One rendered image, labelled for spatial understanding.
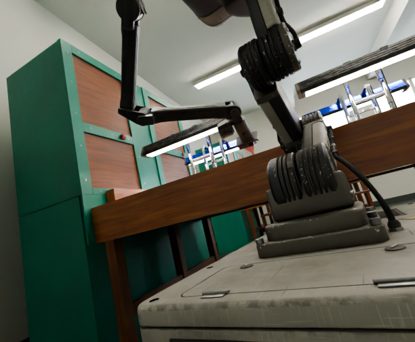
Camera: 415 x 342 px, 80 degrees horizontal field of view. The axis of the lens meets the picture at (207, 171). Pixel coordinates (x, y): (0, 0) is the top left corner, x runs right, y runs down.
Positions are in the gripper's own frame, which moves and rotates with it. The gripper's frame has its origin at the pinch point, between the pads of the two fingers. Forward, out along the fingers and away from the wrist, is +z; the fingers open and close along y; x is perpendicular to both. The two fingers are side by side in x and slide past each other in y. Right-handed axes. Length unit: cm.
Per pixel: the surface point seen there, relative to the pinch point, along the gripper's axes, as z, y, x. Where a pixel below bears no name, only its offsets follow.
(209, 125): -8.5, 20.9, -23.8
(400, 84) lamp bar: 32, -86, -61
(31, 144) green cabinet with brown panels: -43, 123, -17
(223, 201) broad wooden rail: -3.3, 13.2, 28.9
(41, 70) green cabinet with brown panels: -70, 108, -50
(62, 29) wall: -87, 172, -191
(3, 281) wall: 8, 167, 39
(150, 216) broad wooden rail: -4, 50, 27
